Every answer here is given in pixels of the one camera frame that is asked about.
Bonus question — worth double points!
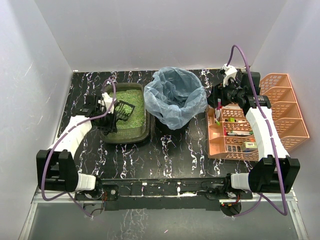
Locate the orange file rack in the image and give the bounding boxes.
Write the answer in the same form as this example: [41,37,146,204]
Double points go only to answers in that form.
[259,73,310,152]

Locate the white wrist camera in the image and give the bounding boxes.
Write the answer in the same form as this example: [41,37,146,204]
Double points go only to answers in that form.
[101,92,118,114]
[219,64,238,87]

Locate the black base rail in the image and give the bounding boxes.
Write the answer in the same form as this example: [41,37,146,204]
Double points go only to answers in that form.
[75,177,253,216]

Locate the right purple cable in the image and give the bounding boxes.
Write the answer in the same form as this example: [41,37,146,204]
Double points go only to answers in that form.
[227,44,289,217]

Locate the purple cable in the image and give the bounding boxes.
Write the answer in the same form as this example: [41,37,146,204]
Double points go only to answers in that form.
[41,78,117,218]
[227,44,289,217]

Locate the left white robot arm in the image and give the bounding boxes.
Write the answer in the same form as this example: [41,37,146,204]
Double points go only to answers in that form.
[36,93,118,193]

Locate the orange desk organizer tray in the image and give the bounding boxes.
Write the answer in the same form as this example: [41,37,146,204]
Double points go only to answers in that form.
[206,104,259,161]

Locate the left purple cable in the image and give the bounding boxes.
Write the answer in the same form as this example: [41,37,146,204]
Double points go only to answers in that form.
[41,78,117,218]

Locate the green litter pellets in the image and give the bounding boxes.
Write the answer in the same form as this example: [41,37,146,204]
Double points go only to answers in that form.
[115,89,145,131]

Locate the blue plastic bag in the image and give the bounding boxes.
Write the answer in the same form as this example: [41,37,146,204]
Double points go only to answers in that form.
[143,66,208,130]

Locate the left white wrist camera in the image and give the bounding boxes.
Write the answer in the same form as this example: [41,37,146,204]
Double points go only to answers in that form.
[101,92,118,114]

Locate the black litter scoop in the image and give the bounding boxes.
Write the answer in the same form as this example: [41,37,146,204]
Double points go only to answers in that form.
[114,100,136,122]

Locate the dark green litter box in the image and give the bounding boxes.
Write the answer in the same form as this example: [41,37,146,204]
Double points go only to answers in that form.
[100,82,150,144]

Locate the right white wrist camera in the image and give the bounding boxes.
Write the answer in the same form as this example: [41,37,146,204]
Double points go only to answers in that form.
[219,64,238,87]

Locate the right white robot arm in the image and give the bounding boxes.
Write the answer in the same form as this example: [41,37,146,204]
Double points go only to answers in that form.
[206,69,300,194]

